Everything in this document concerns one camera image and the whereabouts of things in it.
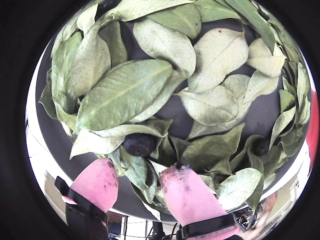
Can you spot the grey round bowl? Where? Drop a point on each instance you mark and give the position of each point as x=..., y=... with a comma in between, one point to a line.
x=175, y=110

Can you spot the pink-tipped gripper finger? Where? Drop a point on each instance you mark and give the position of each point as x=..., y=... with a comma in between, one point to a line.
x=97, y=185
x=192, y=200

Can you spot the red collapsible cup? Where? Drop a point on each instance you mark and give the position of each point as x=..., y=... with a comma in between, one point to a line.
x=313, y=132

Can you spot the green leaf pile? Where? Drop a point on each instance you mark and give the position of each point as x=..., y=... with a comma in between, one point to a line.
x=125, y=92

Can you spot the large dark green leaf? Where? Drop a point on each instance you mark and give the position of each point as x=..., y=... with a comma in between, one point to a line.
x=252, y=20

